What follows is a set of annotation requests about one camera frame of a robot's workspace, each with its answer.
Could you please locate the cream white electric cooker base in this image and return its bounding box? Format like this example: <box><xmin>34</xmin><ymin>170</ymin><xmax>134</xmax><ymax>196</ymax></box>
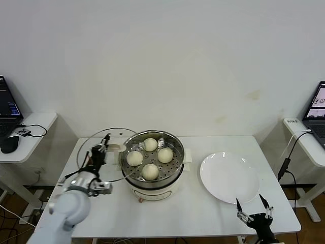
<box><xmin>112</xmin><ymin>148</ymin><xmax>194</xmax><ymax>204</ymax></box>

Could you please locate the white round plate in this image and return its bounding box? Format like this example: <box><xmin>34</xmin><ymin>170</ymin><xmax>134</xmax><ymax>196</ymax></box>
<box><xmin>200</xmin><ymin>151</ymin><xmax>261</xmax><ymax>205</ymax></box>

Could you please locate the black laptop with dark screen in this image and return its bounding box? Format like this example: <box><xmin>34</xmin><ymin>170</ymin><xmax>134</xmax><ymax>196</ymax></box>
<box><xmin>0</xmin><ymin>75</ymin><xmax>24</xmax><ymax>139</ymax></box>

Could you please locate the black computer mouse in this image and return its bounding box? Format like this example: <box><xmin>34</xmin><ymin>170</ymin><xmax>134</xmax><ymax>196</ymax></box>
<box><xmin>1</xmin><ymin>135</ymin><xmax>20</xmax><ymax>154</ymax></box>

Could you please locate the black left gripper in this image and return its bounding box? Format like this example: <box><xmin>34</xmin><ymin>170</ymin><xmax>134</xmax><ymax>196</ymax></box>
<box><xmin>86</xmin><ymin>134</ymin><xmax>111</xmax><ymax>176</ymax></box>

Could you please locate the black cable with adapter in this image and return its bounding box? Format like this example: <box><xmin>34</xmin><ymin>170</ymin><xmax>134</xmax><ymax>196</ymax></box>
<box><xmin>278</xmin><ymin>131</ymin><xmax>312</xmax><ymax>209</ymax></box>

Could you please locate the white laptop cable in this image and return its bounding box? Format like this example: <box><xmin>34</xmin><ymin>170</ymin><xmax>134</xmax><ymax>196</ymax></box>
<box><xmin>281</xmin><ymin>129</ymin><xmax>312</xmax><ymax>160</ymax></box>

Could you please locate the grey laptop with light screen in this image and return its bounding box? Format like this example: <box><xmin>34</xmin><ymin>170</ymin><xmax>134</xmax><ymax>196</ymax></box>
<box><xmin>302</xmin><ymin>81</ymin><xmax>325</xmax><ymax>149</ymax></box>

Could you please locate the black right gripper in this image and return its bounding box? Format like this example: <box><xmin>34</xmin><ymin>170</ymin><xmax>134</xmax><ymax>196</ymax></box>
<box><xmin>236</xmin><ymin>194</ymin><xmax>279</xmax><ymax>244</ymax></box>

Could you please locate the stainless steel steamer basket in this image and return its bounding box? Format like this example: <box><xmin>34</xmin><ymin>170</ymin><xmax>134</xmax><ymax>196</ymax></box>
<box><xmin>119</xmin><ymin>130</ymin><xmax>185</xmax><ymax>184</ymax></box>

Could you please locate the white steamed baozi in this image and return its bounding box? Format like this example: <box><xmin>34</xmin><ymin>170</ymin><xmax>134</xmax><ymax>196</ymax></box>
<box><xmin>126</xmin><ymin>151</ymin><xmax>143</xmax><ymax>167</ymax></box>
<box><xmin>143</xmin><ymin>138</ymin><xmax>158</xmax><ymax>153</ymax></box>
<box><xmin>142</xmin><ymin>164</ymin><xmax>159</xmax><ymax>180</ymax></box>
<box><xmin>157</xmin><ymin>148</ymin><xmax>174</xmax><ymax>164</ymax></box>

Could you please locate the glass lid with cream handle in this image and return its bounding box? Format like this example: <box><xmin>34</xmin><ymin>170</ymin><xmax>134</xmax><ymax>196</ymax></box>
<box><xmin>76</xmin><ymin>127</ymin><xmax>139</xmax><ymax>184</ymax></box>

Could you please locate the black cable on side desk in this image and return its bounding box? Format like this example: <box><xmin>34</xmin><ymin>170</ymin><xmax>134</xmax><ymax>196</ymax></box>
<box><xmin>18</xmin><ymin>123</ymin><xmax>48</xmax><ymax>138</ymax></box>

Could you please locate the white side desk with mouse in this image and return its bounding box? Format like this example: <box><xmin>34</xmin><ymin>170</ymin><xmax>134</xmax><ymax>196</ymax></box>
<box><xmin>0</xmin><ymin>111</ymin><xmax>58</xmax><ymax>224</ymax></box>

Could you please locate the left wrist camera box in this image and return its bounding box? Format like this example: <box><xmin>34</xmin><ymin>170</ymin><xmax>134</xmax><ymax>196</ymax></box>
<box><xmin>94</xmin><ymin>181</ymin><xmax>114</xmax><ymax>196</ymax></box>

